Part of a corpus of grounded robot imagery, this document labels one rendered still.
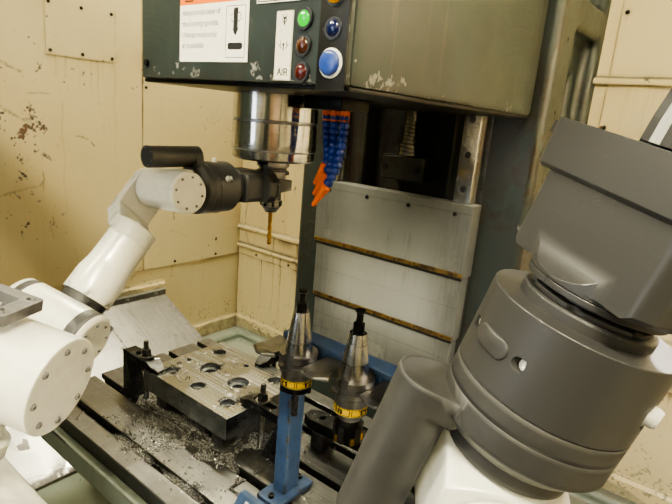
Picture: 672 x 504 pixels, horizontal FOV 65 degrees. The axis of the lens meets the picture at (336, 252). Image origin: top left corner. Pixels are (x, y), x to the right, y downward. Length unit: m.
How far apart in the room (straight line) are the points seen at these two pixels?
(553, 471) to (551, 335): 0.06
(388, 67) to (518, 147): 0.60
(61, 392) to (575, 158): 0.34
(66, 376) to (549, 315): 0.30
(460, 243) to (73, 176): 1.27
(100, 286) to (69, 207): 1.15
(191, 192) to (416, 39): 0.40
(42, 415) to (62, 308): 0.40
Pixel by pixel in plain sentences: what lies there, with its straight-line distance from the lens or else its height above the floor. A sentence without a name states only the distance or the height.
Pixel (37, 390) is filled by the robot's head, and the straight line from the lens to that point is 0.38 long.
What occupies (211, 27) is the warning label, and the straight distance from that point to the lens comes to 0.86.
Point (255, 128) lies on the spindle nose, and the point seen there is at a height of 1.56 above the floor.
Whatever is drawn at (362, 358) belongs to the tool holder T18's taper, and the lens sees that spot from 0.77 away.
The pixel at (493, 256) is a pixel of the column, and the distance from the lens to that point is 1.32.
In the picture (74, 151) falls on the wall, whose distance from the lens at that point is 1.94.
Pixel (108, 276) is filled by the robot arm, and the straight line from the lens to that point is 0.82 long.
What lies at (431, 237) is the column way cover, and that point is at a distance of 1.33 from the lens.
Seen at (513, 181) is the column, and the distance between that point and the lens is 1.28.
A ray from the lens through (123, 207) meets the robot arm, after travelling 0.89.
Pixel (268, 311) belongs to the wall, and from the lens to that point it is 2.35.
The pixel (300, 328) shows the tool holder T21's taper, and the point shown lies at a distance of 0.82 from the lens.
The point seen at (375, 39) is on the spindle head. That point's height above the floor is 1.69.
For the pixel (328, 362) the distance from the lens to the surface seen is 0.85.
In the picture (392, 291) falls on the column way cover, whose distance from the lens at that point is 1.42.
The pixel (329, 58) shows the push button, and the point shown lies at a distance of 0.68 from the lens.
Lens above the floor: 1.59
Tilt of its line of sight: 14 degrees down
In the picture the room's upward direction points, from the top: 5 degrees clockwise
